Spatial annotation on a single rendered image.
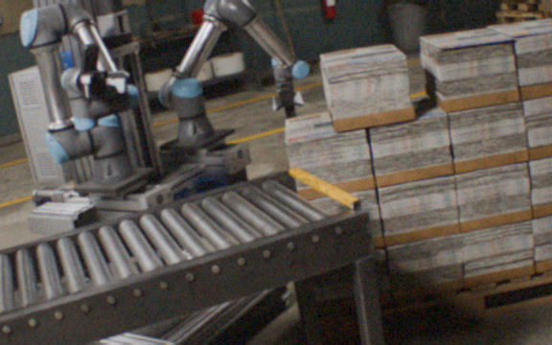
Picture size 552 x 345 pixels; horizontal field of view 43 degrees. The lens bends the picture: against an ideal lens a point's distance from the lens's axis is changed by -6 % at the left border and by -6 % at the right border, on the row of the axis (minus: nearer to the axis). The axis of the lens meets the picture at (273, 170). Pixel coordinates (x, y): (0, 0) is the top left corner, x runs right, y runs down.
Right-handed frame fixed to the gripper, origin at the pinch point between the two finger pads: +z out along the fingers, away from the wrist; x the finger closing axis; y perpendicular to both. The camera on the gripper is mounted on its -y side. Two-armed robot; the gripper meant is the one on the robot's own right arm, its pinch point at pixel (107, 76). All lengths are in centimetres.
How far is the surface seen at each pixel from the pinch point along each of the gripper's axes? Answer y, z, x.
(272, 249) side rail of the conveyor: 43, 43, -21
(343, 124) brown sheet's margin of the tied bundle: 28, -13, -87
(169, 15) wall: -12, -637, -310
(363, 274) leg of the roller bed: 55, 48, -45
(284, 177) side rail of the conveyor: 38, -1, -54
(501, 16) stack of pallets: 14, -418, -654
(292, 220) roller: 40, 35, -33
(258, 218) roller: 40, 25, -29
